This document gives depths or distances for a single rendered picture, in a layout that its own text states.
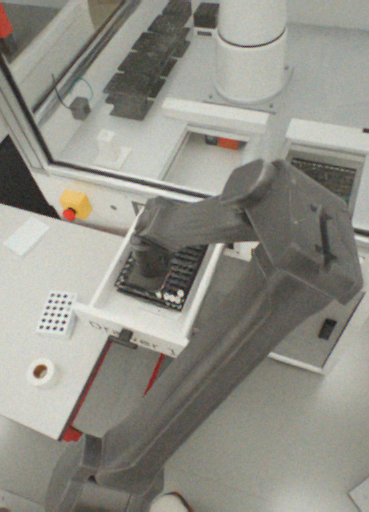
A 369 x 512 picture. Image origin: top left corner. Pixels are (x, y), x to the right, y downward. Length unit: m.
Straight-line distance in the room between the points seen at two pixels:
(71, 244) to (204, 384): 0.99
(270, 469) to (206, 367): 1.43
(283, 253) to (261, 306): 0.05
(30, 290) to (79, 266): 0.16
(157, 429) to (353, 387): 1.53
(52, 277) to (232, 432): 0.97
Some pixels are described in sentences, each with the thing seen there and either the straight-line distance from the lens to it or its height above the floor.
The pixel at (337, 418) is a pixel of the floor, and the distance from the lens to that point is 1.86.
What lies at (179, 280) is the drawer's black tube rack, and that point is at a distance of 1.04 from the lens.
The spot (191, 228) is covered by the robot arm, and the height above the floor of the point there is 1.34.
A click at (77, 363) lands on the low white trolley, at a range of 1.14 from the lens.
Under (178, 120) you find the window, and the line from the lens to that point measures 0.89.
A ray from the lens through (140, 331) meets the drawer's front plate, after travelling 0.94.
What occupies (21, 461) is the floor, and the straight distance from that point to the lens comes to 1.97.
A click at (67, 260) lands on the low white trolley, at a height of 0.76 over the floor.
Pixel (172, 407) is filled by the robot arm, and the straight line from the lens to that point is 0.40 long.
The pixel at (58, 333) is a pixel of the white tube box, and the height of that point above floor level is 0.80.
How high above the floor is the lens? 1.78
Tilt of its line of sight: 57 degrees down
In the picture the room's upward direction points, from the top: 11 degrees counter-clockwise
